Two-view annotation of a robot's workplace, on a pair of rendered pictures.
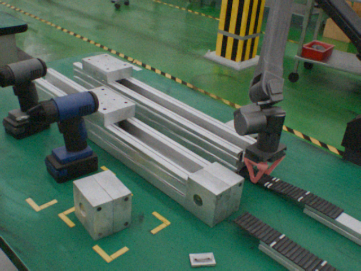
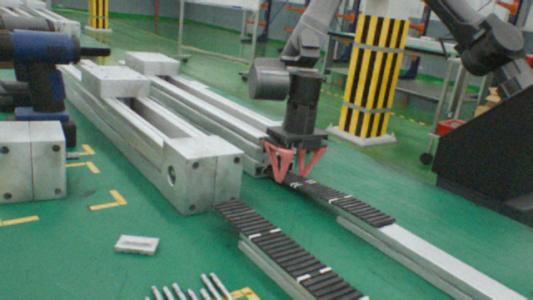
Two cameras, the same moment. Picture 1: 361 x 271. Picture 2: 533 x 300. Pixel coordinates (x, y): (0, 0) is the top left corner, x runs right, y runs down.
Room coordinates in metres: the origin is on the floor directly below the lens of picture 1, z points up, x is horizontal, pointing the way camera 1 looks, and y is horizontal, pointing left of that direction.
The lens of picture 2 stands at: (0.14, -0.30, 1.10)
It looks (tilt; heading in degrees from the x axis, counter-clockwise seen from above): 19 degrees down; 9
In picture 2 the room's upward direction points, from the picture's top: 8 degrees clockwise
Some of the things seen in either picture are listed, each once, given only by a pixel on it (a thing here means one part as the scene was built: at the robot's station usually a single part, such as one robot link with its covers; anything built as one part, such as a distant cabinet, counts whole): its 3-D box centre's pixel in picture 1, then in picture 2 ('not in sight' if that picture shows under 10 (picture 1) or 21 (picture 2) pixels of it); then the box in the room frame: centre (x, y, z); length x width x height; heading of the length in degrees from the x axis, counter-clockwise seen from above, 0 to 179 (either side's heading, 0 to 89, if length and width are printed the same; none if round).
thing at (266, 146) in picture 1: (268, 140); (299, 120); (0.91, -0.23, 0.91); 0.10 x 0.07 x 0.07; 137
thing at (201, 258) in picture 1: (202, 259); (137, 245); (0.61, -0.07, 0.78); 0.05 x 0.03 x 0.01; 102
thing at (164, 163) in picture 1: (104, 123); (114, 106); (1.08, 0.23, 0.82); 0.80 x 0.10 x 0.09; 47
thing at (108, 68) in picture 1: (106, 70); (151, 67); (1.39, 0.29, 0.87); 0.16 x 0.11 x 0.07; 47
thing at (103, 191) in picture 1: (106, 202); (40, 159); (0.71, 0.15, 0.83); 0.11 x 0.10 x 0.10; 129
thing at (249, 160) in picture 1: (259, 165); (287, 157); (0.90, -0.22, 0.84); 0.07 x 0.07 x 0.09; 47
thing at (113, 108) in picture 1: (104, 109); (114, 86); (1.08, 0.23, 0.87); 0.16 x 0.11 x 0.07; 47
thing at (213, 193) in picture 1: (216, 191); (207, 172); (0.79, -0.10, 0.83); 0.12 x 0.09 x 0.10; 137
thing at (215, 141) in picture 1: (151, 107); (186, 104); (1.22, 0.10, 0.82); 0.80 x 0.10 x 0.09; 47
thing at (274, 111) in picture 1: (270, 119); (301, 87); (0.91, -0.22, 0.97); 0.07 x 0.06 x 0.07; 118
